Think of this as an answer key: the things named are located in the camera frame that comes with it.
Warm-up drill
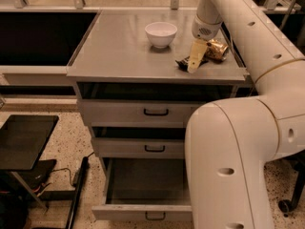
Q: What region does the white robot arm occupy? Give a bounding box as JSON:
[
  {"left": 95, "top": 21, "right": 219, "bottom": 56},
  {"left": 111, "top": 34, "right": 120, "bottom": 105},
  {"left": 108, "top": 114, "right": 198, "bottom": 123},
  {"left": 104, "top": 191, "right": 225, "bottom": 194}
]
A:
[{"left": 185, "top": 0, "right": 305, "bottom": 229}]

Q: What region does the middle grey drawer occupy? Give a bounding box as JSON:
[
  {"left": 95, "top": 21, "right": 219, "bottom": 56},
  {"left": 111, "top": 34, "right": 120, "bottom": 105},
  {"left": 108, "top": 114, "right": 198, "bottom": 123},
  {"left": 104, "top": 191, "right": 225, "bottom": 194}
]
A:
[{"left": 91, "top": 127, "right": 185, "bottom": 158}]

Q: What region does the bottom grey drawer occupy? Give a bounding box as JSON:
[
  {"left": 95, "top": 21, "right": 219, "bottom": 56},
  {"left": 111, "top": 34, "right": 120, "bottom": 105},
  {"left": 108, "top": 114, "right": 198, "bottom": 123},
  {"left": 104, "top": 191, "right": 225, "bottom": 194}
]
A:
[{"left": 92, "top": 158, "right": 192, "bottom": 221}]

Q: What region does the white ceramic bowl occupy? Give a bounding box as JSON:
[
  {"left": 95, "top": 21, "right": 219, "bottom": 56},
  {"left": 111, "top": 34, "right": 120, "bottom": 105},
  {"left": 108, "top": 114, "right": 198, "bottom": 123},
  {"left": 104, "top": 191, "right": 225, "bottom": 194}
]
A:
[{"left": 145, "top": 22, "right": 177, "bottom": 49}]

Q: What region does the black side table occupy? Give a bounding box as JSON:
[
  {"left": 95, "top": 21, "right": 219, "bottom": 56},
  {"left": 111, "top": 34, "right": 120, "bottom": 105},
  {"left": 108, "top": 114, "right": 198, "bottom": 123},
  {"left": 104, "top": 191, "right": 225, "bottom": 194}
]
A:
[{"left": 0, "top": 114, "right": 59, "bottom": 211}]

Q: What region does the black pole on floor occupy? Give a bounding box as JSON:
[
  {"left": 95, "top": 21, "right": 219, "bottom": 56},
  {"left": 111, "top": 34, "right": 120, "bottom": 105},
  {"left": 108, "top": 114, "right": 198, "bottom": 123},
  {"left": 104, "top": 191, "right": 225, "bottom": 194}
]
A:
[{"left": 65, "top": 156, "right": 89, "bottom": 229}]

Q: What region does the grey drawer cabinet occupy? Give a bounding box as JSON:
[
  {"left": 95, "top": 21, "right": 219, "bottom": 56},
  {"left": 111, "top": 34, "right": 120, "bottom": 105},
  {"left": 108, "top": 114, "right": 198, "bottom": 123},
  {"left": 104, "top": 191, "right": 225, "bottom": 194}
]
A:
[{"left": 68, "top": 10, "right": 247, "bottom": 166}]

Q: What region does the top grey drawer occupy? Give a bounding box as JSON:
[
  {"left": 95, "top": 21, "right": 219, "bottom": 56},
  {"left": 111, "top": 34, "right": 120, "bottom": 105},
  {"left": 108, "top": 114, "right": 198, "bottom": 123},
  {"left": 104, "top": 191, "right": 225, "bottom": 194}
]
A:
[{"left": 77, "top": 82, "right": 233, "bottom": 128}]

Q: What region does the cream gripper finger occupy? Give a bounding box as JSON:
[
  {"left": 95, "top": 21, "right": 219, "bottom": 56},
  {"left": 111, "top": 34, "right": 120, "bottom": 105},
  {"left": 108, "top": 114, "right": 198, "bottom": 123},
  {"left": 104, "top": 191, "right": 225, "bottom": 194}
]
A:
[{"left": 187, "top": 39, "right": 208, "bottom": 73}]

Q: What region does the black office chair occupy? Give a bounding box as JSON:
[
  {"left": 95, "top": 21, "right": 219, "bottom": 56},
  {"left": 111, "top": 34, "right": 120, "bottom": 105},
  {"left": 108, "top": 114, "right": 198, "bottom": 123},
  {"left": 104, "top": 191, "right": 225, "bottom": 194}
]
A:
[{"left": 278, "top": 154, "right": 305, "bottom": 214}]

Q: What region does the gold can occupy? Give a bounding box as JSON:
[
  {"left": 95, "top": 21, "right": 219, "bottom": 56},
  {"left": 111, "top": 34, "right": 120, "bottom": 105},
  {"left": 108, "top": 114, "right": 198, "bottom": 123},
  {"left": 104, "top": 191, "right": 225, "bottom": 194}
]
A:
[{"left": 205, "top": 39, "right": 229, "bottom": 61}]

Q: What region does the grey drawer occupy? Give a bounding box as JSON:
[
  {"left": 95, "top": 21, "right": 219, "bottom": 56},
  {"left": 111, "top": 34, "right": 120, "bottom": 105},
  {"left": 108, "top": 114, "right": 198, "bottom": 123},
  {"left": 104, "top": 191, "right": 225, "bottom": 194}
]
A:
[
  {"left": 77, "top": 82, "right": 233, "bottom": 128},
  {"left": 91, "top": 127, "right": 185, "bottom": 158},
  {"left": 92, "top": 158, "right": 192, "bottom": 221}
]

